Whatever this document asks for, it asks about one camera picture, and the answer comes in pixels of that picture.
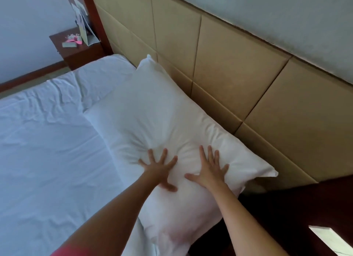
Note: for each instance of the small pale green box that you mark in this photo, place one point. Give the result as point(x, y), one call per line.
point(69, 44)

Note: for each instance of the person's right forearm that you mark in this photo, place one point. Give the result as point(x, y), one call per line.
point(240, 220)

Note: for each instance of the pink hair clip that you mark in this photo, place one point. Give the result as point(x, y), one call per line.
point(74, 39)

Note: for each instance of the person's right middle finger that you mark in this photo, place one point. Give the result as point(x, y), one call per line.
point(210, 155)

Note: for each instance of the dark wooden nightstand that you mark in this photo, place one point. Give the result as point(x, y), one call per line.
point(289, 206)

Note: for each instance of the person's right thumb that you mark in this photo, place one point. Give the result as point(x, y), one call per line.
point(192, 177)

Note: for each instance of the person's left middle finger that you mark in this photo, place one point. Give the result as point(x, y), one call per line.
point(164, 155)

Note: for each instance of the brown wooden headboard frame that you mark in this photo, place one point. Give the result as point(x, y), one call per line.
point(95, 19)

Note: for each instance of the person's left forearm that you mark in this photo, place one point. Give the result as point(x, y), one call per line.
point(115, 217)

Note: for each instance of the person's right hand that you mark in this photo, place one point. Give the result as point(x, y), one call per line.
point(210, 172)

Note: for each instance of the white pillow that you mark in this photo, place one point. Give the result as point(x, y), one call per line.
point(154, 112)

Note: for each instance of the brown wooden nightstand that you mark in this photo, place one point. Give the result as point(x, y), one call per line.
point(80, 53)

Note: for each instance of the standing folded paper card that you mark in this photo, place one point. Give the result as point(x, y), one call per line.
point(84, 30)

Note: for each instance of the person's right little finger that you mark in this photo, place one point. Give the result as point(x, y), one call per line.
point(224, 169)

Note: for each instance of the white bed sheet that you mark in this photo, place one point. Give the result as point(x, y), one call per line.
point(41, 159)

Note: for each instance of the beige padded headboard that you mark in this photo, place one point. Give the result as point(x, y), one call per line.
point(234, 71)

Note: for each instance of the person's left thumb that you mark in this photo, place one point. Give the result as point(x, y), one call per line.
point(170, 187)

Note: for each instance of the person's left hand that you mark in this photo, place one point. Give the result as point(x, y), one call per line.
point(157, 172)

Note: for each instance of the pink sleeve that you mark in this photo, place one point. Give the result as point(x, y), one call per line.
point(72, 250)

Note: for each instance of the person's left little finger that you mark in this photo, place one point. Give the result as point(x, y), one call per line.
point(142, 163)

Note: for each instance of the white paper sheet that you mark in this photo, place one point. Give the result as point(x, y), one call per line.
point(333, 242)

